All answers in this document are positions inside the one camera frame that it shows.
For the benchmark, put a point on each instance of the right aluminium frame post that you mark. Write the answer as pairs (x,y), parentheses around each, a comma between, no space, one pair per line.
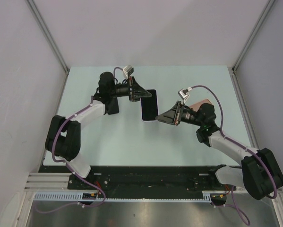
(258,25)

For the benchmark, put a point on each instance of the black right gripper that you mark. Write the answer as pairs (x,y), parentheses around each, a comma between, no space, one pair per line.
(173,116)

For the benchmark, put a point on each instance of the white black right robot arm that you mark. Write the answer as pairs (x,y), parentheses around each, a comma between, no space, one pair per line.
(259,172)

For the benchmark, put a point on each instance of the aluminium frame post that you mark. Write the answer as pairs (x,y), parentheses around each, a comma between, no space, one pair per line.
(258,25)
(47,34)

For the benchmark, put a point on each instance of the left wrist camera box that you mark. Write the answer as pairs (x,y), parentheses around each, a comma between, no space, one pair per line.
(127,71)

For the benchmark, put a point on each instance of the pink phone case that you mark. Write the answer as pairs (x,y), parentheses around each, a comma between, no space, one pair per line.
(196,106)

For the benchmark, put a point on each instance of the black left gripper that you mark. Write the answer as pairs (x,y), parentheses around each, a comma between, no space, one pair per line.
(136,91)

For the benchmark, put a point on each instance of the phone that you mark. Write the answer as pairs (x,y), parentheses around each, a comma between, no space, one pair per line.
(149,107)

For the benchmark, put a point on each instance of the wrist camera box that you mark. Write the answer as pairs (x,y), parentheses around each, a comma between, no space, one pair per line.
(127,71)
(184,94)

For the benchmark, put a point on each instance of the right aluminium table rail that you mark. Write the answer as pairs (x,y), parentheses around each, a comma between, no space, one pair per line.
(243,109)

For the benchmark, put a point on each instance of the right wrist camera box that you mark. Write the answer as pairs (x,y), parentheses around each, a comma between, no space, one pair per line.
(184,94)

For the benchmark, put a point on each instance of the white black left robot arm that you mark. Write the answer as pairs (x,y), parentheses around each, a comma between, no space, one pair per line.
(64,136)

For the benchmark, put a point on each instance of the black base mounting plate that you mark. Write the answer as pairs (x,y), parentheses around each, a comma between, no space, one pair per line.
(151,182)

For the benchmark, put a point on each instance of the left aluminium frame post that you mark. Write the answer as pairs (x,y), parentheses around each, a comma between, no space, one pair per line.
(47,34)

